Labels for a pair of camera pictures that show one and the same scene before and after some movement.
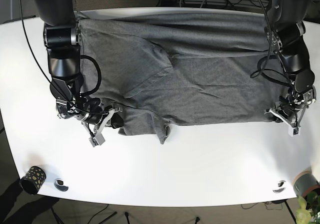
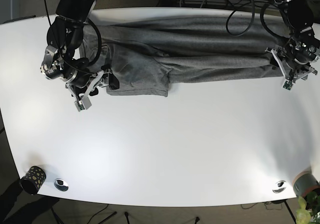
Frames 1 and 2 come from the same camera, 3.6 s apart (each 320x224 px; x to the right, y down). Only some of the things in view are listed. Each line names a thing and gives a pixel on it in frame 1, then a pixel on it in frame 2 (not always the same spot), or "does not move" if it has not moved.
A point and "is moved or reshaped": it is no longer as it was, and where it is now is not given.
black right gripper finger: (278, 120) -> (274, 62)
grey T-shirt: (159, 69) is moved or reshaped
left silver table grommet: (59, 184) does not move
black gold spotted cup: (33, 180) does not move
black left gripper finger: (117, 120) -> (113, 82)
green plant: (308, 211) does not move
